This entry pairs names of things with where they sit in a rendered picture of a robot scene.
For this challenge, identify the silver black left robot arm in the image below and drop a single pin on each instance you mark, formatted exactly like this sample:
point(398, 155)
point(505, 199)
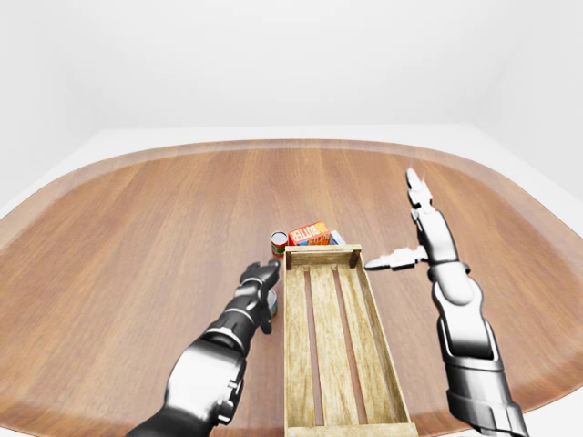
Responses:
point(205, 378)

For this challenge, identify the silver blue tin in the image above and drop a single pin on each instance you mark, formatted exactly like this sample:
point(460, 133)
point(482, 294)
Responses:
point(273, 304)

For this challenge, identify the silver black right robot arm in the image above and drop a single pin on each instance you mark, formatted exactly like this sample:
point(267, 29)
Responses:
point(473, 355)

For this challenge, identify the blue white food box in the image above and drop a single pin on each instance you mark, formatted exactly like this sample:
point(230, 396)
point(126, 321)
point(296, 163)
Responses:
point(338, 237)

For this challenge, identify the red green soup tin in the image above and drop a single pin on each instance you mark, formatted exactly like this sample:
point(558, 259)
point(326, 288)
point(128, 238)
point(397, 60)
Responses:
point(278, 246)

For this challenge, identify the orange butter box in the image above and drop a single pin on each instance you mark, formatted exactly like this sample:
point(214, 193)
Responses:
point(310, 234)

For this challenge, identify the wooden slat tray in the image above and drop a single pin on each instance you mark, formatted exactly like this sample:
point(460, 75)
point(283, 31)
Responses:
point(330, 346)

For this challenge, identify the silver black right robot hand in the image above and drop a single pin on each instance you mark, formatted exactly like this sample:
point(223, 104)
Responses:
point(436, 236)

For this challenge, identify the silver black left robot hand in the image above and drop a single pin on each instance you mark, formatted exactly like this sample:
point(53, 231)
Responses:
point(255, 287)

